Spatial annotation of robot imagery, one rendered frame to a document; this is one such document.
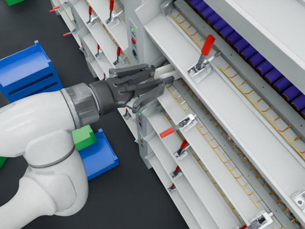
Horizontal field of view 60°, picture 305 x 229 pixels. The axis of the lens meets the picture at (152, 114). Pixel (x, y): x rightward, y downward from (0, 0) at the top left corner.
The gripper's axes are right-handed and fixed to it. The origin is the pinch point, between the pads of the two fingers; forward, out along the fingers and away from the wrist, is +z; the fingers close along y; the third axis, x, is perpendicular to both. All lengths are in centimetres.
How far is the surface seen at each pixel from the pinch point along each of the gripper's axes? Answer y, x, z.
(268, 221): -38.7, 4.9, -0.7
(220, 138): -19.8, 3.6, 2.0
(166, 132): -11.4, 6.8, -6.9
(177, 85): -1.9, 3.6, 2.0
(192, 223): -27, 67, 8
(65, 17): 122, 66, 9
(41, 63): 89, 68, -18
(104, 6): 41.1, 6.7, 1.6
